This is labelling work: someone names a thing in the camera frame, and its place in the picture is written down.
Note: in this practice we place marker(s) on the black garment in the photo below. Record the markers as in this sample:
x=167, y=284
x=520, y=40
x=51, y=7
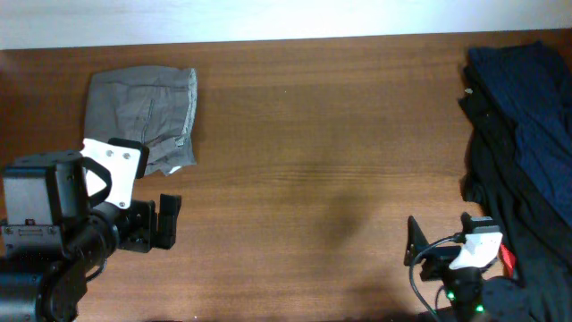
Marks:
x=533, y=231

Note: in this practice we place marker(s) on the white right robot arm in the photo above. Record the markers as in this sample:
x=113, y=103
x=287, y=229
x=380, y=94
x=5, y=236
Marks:
x=471, y=296

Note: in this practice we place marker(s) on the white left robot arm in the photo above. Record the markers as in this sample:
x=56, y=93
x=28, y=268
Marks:
x=59, y=233

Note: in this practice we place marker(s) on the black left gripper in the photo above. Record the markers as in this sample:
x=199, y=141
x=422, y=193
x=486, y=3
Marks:
x=146, y=217

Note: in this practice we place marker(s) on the grey shorts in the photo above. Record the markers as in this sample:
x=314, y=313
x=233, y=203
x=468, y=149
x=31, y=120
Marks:
x=153, y=105

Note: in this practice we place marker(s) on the red garment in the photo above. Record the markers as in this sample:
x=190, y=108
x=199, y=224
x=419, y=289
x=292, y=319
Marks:
x=509, y=261

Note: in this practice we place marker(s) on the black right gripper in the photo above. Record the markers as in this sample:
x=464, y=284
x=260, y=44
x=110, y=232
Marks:
x=437, y=260

